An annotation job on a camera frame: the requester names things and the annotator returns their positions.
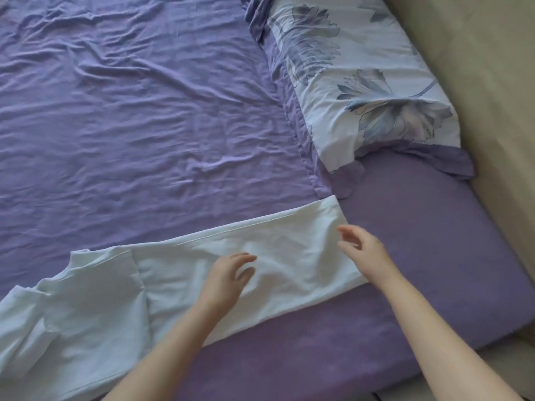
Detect person's left forearm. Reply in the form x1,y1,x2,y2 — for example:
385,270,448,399
102,302,226,401

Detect person's right forearm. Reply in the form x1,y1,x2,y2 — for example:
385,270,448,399
378,273,523,401

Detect floral pillow purple trim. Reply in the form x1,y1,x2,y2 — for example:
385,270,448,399
240,0,475,200

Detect person's right hand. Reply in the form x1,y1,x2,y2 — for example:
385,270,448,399
336,224,402,288

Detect person's left hand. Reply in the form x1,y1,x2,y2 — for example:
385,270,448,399
196,252,258,318

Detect white jeans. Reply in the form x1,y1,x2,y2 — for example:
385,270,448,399
0,195,368,401

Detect purple sheet bed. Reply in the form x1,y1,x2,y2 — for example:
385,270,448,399
0,0,535,401

